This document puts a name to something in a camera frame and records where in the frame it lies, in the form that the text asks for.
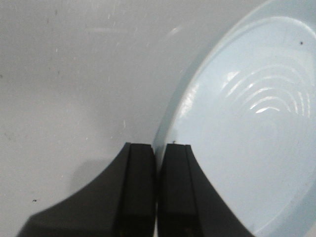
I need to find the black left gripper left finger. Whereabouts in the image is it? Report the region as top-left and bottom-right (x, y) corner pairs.
(19, 143), (156, 237)

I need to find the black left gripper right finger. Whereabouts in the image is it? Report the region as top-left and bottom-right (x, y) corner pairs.
(158, 144), (253, 237)

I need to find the light blue round plate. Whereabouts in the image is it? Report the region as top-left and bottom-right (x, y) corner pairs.
(154, 0), (316, 237)

